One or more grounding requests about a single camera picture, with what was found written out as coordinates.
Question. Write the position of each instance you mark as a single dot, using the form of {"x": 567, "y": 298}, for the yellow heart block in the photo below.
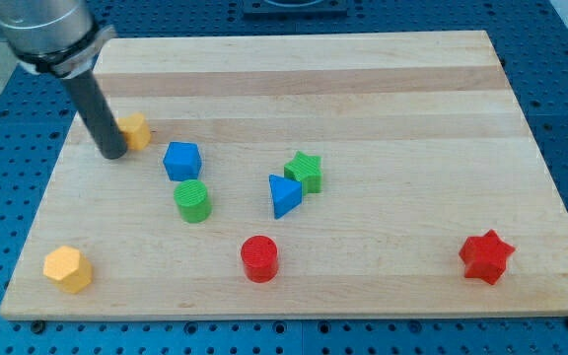
{"x": 135, "y": 130}

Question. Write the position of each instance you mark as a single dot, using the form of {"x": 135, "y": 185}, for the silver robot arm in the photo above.
{"x": 59, "y": 37}

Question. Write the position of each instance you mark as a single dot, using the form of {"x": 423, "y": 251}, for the blue cube block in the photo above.
{"x": 182, "y": 161}

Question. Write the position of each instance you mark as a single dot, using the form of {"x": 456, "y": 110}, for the blue triangle block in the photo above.
{"x": 286, "y": 195}

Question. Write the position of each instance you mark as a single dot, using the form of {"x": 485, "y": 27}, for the green star block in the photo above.
{"x": 305, "y": 169}

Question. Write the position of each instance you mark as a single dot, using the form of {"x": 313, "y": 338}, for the red cylinder block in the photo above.
{"x": 259, "y": 255}

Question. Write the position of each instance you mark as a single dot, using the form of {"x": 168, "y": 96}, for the wooden board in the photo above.
{"x": 422, "y": 143}

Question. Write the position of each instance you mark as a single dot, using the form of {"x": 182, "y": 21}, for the green cylinder block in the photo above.
{"x": 192, "y": 199}

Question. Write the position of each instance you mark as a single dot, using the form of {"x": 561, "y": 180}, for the red star block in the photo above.
{"x": 485, "y": 257}

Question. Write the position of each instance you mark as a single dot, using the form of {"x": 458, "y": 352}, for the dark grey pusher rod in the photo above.
{"x": 88, "y": 98}

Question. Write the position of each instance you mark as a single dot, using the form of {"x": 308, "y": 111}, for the yellow hexagon block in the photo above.
{"x": 68, "y": 269}

